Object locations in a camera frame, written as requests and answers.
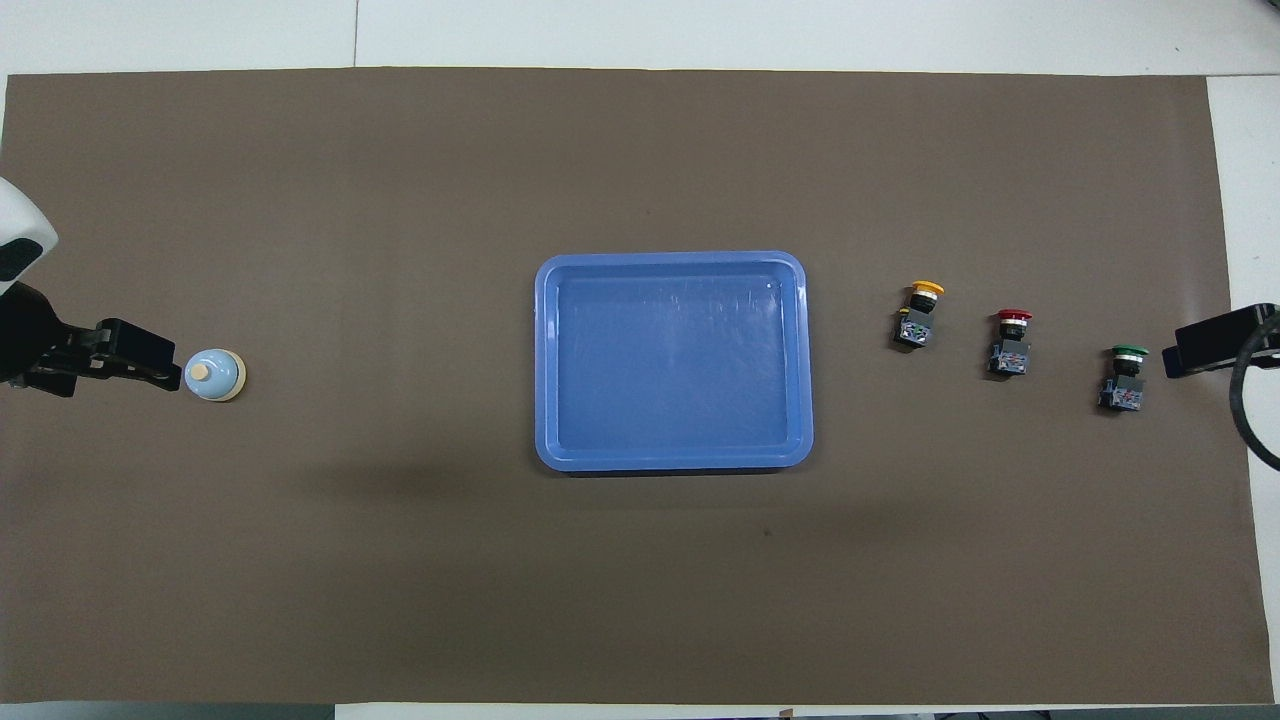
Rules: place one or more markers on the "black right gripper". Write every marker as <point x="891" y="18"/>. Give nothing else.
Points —
<point x="1277" y="325"/>

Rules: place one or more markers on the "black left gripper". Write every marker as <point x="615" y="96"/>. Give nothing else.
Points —
<point x="30" y="335"/>

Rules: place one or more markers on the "green mushroom push button switch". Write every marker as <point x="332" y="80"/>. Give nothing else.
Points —
<point x="1122" y="392"/>

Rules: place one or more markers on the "light blue call bell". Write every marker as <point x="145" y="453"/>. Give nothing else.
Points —
<point x="213" y="377"/>

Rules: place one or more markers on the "red mushroom push button switch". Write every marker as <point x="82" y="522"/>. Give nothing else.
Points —
<point x="1009" y="352"/>

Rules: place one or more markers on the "yellow mushroom push button switch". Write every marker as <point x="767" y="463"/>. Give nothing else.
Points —
<point x="917" y="325"/>

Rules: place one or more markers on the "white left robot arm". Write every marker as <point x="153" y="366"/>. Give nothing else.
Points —
<point x="22" y="225"/>

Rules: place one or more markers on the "blue plastic tray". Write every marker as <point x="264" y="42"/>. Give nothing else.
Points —
<point x="675" y="365"/>

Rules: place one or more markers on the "brown table mat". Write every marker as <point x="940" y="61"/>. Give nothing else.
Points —
<point x="640" y="600"/>

